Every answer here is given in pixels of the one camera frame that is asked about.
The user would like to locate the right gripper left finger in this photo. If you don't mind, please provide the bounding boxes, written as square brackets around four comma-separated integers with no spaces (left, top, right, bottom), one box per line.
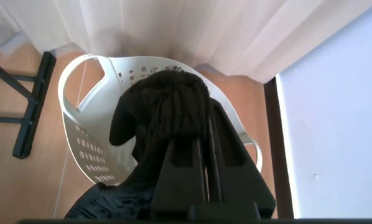
[151,136,209,220]

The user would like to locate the black clothes rack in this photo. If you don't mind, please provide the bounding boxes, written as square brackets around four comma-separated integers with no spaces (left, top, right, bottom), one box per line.
[0,51,57,159]

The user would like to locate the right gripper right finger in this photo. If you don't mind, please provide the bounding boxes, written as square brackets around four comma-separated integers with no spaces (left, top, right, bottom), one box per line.
[205,98,277,220]

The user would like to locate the black garment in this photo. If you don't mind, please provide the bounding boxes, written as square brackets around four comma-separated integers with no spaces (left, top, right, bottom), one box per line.
[64,70,212,220]

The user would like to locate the white laundry basket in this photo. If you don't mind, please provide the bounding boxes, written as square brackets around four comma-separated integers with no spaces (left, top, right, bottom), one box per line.
[57,54,264,187]

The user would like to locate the beige curtain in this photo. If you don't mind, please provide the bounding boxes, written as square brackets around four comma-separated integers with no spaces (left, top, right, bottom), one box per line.
[0,0,372,84]

